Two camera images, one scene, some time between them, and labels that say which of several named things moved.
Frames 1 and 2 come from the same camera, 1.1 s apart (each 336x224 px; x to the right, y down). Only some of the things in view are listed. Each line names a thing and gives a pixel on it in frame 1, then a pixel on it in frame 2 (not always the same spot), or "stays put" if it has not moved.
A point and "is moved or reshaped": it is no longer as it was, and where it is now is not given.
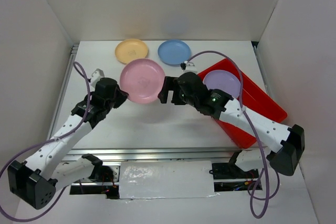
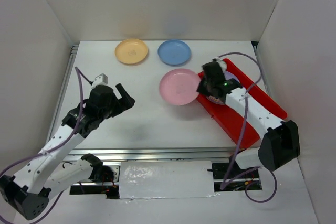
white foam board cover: (166, 179) stays put
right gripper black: (168, 84) to (201, 89)
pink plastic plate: (143, 80) is moved or reshaped
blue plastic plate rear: (174, 53) stays put
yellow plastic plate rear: (127, 50) stays put
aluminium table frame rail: (116, 155) stays put
